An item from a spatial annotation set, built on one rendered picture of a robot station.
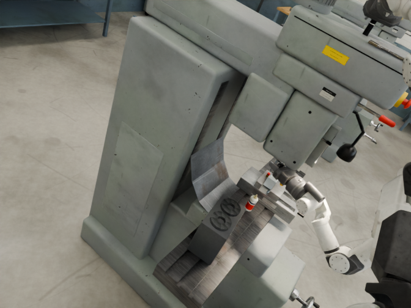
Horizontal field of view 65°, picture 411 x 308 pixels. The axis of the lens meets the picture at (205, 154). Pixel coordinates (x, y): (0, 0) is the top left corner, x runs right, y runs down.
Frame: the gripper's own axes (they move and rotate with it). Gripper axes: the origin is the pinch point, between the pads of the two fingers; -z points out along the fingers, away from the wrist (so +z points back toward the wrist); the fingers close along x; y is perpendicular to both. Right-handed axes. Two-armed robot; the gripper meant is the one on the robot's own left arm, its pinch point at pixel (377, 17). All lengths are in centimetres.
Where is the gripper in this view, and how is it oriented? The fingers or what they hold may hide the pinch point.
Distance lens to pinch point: 130.9
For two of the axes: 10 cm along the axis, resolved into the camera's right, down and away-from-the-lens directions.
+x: 8.7, 4.8, -1.0
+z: -1.4, 0.4, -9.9
